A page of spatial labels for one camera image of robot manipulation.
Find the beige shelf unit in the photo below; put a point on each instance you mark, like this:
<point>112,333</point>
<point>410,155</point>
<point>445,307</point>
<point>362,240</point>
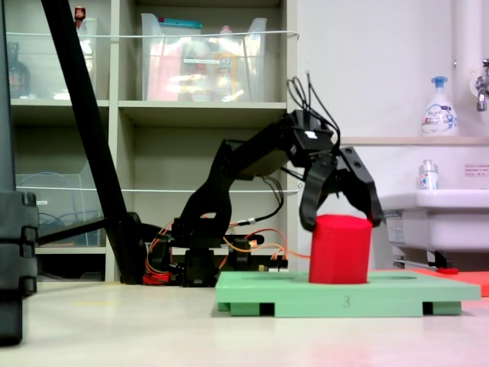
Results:
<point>202,111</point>

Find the clear plastic shelf bin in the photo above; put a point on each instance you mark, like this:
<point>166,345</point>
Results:
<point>42,76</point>

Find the white pump soap bottle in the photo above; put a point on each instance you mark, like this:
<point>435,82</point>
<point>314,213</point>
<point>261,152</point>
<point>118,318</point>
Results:
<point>439,118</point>

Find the brown bottle red label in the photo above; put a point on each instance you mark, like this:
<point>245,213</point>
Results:
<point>79,15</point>

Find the notched black stack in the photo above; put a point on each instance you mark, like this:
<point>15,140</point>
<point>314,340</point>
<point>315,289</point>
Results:
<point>15,248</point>

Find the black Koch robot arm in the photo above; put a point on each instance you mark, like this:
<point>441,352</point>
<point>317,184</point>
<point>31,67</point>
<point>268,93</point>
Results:
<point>244,156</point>

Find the metal water tap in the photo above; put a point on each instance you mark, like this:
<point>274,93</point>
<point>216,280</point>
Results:
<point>481,91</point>

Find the white label red text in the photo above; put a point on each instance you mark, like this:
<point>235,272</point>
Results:
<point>477,170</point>

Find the yellow label bottle pink cap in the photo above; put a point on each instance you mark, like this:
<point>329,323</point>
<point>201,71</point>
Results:
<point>226,65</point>

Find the white sink basin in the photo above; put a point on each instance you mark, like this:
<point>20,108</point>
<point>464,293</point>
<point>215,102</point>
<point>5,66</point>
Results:
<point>439,221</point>

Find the red octagonal pillar block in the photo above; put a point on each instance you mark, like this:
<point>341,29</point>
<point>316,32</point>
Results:
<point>340,252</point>

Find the black tripod leg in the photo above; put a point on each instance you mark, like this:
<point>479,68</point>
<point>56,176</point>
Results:
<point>84,114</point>
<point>7,95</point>

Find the green shape sorting board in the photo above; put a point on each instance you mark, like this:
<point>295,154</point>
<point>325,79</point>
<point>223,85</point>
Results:
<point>324,298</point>

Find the large clear storage bin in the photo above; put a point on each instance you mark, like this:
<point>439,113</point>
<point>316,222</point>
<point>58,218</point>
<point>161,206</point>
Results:
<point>198,76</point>

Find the dark glass bottle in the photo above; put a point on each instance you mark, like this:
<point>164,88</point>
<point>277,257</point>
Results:
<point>17,76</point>

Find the small bottle silver cap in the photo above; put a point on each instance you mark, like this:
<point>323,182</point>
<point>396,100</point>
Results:
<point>427,177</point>

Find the red printed base bracket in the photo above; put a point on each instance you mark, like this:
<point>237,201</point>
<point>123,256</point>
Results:
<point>156,279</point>

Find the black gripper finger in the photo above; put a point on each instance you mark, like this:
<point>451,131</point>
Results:
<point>311,199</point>
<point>359,179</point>

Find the clear plastic file holder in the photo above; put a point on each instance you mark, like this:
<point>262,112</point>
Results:
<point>57,206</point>

